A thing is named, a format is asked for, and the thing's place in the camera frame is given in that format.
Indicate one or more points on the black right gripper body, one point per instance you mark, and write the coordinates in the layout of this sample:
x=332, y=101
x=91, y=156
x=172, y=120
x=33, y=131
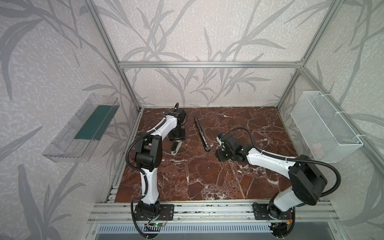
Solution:
x=223, y=151

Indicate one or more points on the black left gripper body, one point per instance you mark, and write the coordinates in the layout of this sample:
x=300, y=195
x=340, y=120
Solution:
x=177, y=139

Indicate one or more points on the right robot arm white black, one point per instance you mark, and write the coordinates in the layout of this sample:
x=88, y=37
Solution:
x=307, y=181

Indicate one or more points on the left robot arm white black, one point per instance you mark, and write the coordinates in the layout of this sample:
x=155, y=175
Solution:
x=145, y=155

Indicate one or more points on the aluminium rear cross bar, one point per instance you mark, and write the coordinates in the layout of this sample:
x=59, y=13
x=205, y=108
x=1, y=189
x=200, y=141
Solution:
x=189, y=64

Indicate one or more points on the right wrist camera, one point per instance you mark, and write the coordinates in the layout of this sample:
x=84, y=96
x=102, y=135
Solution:
x=220, y=141

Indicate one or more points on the white wire mesh basket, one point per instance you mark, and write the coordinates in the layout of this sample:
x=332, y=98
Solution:
x=327, y=134

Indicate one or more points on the clear plastic wall bin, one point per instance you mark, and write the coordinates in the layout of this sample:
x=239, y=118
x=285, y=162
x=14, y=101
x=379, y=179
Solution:
x=80, y=137

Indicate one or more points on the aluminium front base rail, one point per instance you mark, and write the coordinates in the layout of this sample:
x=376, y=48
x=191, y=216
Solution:
x=225, y=211

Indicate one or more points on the aluminium frame post left rear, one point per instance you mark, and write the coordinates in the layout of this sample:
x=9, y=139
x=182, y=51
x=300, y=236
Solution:
x=103, y=33

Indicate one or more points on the aluminium frame post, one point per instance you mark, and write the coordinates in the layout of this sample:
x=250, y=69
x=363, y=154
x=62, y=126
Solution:
x=326, y=22
x=103, y=33

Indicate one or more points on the aluminium frame post right rear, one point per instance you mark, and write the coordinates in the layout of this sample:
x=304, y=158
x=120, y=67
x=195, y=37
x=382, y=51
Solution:
x=326, y=22

